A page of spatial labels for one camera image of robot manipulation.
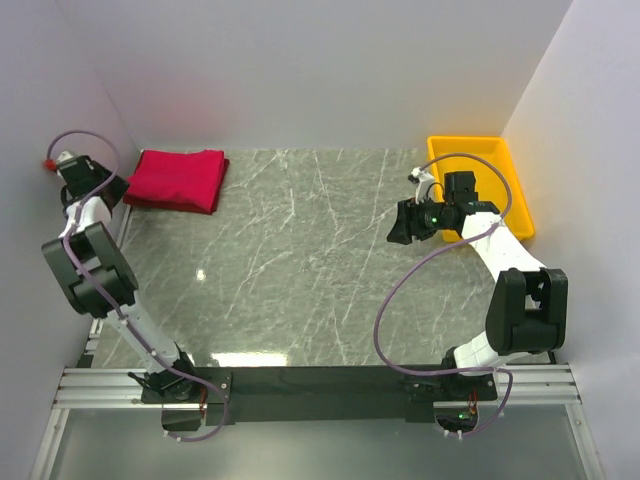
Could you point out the folded dark red t shirt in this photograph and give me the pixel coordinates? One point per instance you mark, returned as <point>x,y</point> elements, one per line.
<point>175,206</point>

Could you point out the yellow plastic tray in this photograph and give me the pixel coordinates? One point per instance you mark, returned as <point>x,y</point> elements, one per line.
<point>489,187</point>

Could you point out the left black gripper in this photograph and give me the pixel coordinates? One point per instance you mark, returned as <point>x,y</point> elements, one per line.
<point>118,187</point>

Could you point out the black base beam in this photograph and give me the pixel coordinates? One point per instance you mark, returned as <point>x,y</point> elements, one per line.
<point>270,394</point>

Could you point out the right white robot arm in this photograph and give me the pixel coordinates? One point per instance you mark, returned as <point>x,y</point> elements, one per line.
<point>528,308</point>

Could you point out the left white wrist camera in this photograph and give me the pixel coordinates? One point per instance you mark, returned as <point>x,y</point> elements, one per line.
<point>52,164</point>

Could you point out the aluminium frame rail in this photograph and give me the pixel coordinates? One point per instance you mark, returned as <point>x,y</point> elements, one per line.
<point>113,388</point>

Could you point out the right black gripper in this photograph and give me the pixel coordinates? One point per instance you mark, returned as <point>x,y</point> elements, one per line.
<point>408,222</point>

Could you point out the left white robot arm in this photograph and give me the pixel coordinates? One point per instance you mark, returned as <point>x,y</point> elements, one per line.
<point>97,280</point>

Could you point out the pink t shirt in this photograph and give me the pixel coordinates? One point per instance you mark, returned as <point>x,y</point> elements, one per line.
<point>175,177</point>

